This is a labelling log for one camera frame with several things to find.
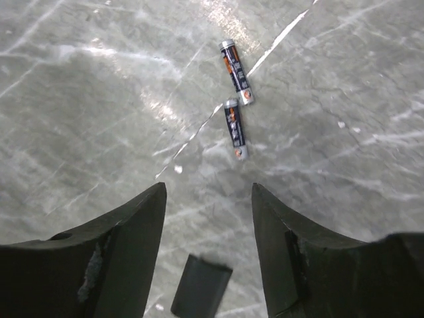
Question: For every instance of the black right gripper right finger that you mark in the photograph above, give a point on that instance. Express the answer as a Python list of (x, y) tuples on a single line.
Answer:
[(309, 270)]

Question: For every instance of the black battery compartment cover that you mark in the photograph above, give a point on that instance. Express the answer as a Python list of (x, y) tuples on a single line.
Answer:
[(201, 288)]

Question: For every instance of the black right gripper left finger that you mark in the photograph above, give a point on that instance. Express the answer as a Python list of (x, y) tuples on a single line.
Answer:
[(102, 268)]

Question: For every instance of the AAA battery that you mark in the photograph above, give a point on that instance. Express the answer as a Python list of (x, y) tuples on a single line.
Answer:
[(234, 123), (236, 71)]

